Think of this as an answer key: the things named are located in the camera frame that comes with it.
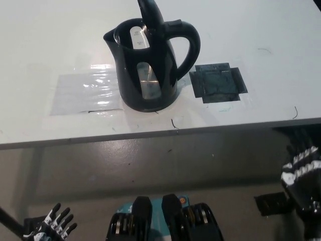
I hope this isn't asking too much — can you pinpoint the right robot hand, white and black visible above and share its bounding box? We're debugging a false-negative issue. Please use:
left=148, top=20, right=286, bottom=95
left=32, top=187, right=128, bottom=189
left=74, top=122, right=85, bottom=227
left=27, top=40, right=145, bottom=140
left=279, top=145, right=321, bottom=210

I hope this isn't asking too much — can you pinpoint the left robot hand, white and black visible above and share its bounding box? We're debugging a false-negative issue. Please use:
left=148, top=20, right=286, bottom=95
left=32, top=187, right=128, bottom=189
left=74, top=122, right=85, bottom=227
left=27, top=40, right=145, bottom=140
left=22, top=202, right=78, bottom=241

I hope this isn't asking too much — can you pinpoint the black electric kettle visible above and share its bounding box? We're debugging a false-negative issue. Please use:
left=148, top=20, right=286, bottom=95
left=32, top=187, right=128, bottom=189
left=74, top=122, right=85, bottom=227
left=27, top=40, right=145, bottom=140
left=103, top=0, right=201, bottom=113

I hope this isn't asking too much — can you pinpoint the black robot torso, teal top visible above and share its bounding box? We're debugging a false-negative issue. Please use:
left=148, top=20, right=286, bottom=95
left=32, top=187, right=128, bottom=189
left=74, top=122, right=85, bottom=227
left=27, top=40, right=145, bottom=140
left=107, top=193, right=225, bottom=241

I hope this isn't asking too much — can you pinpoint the black table foot plate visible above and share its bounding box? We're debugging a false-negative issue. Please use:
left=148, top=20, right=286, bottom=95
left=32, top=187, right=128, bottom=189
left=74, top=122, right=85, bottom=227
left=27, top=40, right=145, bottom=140
left=24, top=217, right=51, bottom=241
left=254, top=192, right=294, bottom=216

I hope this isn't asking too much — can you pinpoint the black slanted table leg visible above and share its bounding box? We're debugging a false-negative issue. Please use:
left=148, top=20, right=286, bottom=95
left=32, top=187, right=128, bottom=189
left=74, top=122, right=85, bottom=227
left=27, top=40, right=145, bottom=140
left=0, top=207, right=26, bottom=238

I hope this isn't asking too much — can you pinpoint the black tape patch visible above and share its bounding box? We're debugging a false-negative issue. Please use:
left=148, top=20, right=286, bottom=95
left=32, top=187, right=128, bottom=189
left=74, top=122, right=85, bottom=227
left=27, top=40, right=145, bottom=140
left=189, top=61, right=249, bottom=104

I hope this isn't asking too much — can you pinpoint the clear taped plastic sheet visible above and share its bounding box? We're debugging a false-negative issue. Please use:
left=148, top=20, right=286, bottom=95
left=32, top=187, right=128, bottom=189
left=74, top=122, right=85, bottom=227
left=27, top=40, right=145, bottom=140
left=51, top=70, right=123, bottom=116

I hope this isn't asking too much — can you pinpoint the black under-table frame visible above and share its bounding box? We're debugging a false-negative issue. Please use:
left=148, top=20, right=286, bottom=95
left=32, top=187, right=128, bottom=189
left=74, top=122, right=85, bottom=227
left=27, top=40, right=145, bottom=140
left=272, top=127, right=321, bottom=151

